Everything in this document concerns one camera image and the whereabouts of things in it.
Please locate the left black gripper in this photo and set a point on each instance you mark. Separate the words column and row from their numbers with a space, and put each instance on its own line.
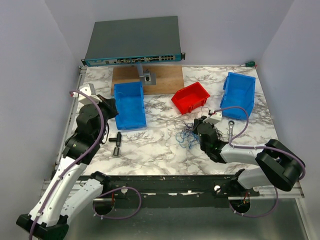
column 109, row 104

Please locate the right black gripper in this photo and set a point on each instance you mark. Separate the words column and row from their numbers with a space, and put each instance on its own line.
column 197, row 121

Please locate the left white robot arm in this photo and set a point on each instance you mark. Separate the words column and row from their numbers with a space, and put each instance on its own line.
column 52, row 215

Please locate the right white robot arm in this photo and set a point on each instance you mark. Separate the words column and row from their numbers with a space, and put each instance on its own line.
column 276, row 165

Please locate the left blue plastic bin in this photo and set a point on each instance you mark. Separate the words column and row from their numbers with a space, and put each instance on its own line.
column 129, row 99

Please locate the blue plastic bin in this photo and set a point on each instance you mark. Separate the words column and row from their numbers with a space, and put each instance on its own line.
column 239, row 91
column 129, row 99

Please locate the red plastic bin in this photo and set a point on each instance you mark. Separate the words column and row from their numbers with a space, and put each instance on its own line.
column 189, row 98

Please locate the silver ratchet wrench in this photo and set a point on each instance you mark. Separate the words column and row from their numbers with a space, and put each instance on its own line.
column 231, row 125

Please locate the black T-shaped tool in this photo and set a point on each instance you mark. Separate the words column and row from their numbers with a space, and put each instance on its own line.
column 117, row 140

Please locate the right blue plastic bin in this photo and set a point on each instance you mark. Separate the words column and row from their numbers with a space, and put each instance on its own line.
column 239, row 91

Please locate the wooden board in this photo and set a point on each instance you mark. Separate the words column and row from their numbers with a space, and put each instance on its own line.
column 169, row 78

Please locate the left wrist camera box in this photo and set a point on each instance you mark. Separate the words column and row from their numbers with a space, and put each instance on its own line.
column 89, row 90

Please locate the aluminium frame rail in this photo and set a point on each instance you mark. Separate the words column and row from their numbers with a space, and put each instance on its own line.
column 70, row 119

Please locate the grey metal stand bracket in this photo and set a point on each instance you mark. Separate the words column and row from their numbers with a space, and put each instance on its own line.
column 146, row 77

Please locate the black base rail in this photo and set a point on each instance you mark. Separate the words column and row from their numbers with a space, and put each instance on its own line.
column 168, row 191

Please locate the green handled screwdriver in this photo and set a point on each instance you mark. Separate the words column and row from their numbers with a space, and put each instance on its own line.
column 249, row 64

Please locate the grey network switch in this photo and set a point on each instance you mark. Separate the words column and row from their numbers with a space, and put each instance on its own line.
column 134, row 41

